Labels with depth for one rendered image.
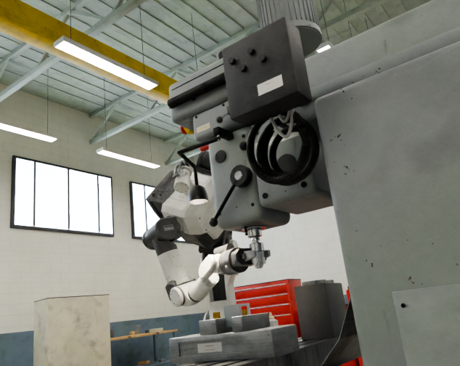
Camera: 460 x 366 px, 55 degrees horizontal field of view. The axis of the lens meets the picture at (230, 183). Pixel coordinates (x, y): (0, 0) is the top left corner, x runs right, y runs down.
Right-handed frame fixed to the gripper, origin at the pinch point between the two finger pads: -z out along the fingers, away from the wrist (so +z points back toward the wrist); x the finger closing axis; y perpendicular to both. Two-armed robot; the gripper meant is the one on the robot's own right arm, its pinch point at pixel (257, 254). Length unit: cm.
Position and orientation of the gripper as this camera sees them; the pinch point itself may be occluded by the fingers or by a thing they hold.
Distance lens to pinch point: 145.9
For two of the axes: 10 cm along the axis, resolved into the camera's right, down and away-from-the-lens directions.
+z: -5.3, 3.0, 8.0
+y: 1.1, 9.5, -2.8
